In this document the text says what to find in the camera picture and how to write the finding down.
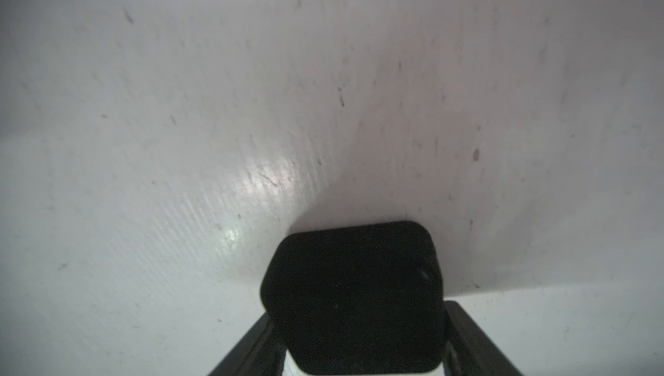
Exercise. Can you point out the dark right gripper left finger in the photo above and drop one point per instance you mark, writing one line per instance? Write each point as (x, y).
(260, 352)

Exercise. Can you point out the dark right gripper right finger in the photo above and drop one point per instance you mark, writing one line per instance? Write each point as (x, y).
(468, 351)

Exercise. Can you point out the black brooch box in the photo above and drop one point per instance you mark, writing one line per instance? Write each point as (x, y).
(358, 300)

